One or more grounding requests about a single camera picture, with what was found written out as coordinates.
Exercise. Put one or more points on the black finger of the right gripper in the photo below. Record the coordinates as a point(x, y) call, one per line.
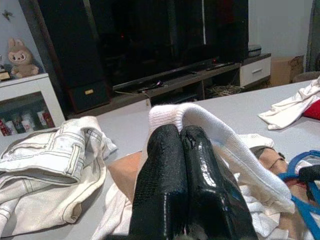
point(311, 173)

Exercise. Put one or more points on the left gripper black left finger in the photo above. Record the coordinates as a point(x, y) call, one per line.
point(160, 190)

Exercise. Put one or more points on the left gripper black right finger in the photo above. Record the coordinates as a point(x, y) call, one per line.
point(215, 200)

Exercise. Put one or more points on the blue plastic hanger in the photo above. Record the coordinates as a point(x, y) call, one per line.
point(303, 207)

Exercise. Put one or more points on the white printed t-shirt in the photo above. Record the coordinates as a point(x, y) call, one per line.
point(225, 135)

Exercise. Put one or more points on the cream white jeans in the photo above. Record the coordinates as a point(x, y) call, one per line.
point(50, 175)

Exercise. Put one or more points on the small white cloth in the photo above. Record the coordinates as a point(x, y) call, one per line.
point(287, 112)

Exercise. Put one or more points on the dark brown armchair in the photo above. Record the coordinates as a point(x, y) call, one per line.
point(307, 76)

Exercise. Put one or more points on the brown cardboard box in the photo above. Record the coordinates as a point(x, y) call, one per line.
point(285, 71)

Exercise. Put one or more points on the white drawer unit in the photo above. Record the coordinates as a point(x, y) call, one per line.
point(255, 71)

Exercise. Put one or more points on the grey portable speaker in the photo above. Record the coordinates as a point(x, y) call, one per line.
point(255, 50)

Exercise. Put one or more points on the grey window curtain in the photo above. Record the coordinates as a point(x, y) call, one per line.
point(315, 35)

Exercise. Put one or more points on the black TV stand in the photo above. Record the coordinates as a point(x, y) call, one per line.
point(150, 37)

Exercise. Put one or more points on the white glass door cabinet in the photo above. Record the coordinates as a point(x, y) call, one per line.
point(27, 85)

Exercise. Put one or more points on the beige plush toy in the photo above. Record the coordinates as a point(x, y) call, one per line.
point(22, 60)

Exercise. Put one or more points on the butterfly wall sticker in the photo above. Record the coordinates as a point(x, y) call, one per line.
point(7, 14)

